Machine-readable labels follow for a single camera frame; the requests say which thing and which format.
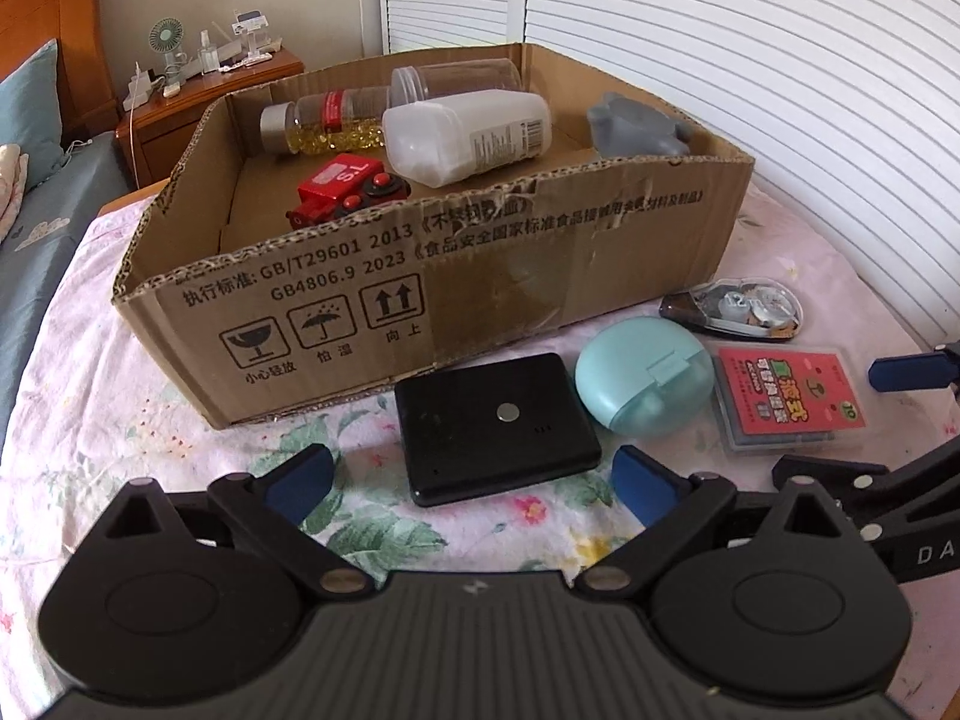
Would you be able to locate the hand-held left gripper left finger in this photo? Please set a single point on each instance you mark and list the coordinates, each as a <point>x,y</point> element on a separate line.
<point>300,481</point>

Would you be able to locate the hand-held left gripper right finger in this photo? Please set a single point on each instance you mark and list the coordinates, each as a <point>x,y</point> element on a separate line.
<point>643,486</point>

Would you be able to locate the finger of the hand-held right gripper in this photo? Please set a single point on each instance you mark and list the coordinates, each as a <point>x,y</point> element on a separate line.
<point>907,373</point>
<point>825,474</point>

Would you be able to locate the clear card box red label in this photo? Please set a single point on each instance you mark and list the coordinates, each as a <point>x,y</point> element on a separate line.
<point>780,405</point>

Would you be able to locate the black rectangular case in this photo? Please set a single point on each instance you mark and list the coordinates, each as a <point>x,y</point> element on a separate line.
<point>480,442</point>

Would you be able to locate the brown cardboard box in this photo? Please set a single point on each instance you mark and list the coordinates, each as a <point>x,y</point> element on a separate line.
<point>487,262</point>

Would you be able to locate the red toy train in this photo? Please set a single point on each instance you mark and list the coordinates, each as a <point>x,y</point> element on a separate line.
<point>337,187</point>

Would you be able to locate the clear bottle of yellow capsules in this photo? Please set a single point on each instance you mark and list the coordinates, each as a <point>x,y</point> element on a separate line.
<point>352,129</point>

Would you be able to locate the grey toy figure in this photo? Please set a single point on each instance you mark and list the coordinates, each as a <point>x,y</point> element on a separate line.
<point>630,127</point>

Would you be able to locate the white plastic bottle green label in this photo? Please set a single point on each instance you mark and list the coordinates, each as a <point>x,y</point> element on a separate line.
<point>450,142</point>

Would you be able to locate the clear plastic jar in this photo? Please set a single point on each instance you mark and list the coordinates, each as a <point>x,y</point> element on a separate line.
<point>465,79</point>

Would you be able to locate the teal round case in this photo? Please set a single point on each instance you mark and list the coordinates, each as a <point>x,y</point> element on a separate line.
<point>630,367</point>

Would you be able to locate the round clear plastic case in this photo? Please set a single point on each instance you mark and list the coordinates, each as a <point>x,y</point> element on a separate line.
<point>750,307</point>

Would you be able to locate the black key fob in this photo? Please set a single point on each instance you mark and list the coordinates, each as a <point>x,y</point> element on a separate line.
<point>675,307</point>

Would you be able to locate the pink floral sheet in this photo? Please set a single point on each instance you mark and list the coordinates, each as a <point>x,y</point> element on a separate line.
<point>97,405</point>

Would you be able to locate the blue bedsheet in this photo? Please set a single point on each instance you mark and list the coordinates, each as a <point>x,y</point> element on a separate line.
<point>52,270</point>

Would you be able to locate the wide white louvred door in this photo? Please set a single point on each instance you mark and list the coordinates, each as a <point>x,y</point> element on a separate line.
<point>750,52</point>

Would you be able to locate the wooden nightstand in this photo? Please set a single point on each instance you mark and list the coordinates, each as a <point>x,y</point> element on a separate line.
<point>195,109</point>

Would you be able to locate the pink floral quilt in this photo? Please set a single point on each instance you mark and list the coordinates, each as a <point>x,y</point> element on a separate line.
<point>11,187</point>

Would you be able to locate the white charger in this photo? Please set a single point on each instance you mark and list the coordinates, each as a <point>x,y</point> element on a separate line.
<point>139,86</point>

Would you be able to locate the clear spray bottle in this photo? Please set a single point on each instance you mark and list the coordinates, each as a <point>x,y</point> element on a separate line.
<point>206,52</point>

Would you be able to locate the white phone stand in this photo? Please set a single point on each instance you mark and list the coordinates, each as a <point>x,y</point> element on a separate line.
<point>251,34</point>

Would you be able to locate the large blue pillow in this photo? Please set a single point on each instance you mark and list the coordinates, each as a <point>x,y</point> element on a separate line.
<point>30,112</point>

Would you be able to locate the green desk fan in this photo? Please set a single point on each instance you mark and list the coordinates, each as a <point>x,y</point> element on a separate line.
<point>165,41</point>

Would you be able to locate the wooden bed headboard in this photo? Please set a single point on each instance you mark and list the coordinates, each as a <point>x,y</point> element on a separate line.
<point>52,7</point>

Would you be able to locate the wooden bed frame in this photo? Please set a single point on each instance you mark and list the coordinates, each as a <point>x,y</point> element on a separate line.
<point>131,199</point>

